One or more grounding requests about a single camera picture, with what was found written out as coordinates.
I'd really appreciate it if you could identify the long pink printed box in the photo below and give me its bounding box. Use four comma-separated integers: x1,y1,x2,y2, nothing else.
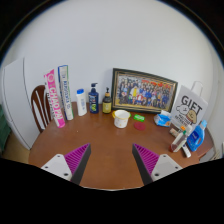
43,68,66,129

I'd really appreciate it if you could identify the framed group photo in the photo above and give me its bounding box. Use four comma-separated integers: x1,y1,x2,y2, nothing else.
111,67,179,114

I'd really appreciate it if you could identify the white remote control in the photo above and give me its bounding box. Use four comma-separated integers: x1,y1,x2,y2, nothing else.
181,145,193,159

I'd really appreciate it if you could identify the white paper gift bag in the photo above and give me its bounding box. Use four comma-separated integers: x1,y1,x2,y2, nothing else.
169,80,209,129

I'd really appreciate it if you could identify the white cup yellow rim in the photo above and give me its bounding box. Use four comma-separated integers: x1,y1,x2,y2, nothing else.
113,109,131,129

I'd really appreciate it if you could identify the blue tissue pack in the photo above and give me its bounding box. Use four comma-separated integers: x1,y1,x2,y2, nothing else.
153,109,172,128

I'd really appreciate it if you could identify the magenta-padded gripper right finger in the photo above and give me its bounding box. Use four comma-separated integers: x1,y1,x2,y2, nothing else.
132,143,184,186

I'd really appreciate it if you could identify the dark blue pump bottle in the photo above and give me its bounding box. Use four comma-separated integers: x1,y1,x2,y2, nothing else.
88,82,100,115

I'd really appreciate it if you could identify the flat round red coaster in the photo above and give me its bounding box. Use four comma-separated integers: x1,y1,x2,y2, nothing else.
133,121,147,132

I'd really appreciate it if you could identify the clear drink bottle white cap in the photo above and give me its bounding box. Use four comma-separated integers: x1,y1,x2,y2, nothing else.
169,125,194,154

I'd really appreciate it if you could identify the green soap packet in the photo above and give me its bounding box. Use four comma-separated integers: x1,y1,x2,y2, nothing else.
133,113,146,123

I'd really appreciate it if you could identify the small snack packet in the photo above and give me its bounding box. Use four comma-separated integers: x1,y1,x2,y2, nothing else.
168,127,179,138

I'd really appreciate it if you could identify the white door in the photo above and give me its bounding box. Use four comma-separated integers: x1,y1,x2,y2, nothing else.
1,58,40,151

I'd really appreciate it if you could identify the brown pump bottle yellow label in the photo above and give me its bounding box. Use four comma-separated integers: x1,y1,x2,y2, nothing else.
102,87,113,115

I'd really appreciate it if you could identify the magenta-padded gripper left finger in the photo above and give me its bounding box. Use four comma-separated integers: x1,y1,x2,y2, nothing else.
40,143,92,185

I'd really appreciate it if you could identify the blue detergent bottle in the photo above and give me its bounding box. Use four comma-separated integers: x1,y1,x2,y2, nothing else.
186,119,208,153

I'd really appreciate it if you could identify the brown wooden chair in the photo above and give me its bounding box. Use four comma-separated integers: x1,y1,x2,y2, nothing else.
30,84,54,134

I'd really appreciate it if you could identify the white bottle blue cap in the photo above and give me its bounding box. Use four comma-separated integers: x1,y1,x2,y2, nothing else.
75,88,88,117

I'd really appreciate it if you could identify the long white green box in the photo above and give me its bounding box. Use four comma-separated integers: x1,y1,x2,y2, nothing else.
57,64,75,121

